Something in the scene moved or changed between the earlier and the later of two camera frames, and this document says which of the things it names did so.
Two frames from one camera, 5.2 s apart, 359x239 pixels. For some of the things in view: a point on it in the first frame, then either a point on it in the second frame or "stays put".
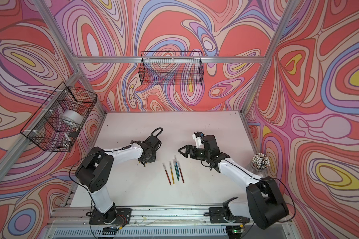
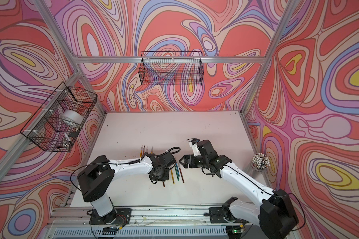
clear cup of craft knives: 260,163 stays put
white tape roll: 73,115 stays put
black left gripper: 154,159 to 154,179
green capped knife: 175,170 stays put
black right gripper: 188,151 to 186,158
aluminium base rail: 158,223 stays put
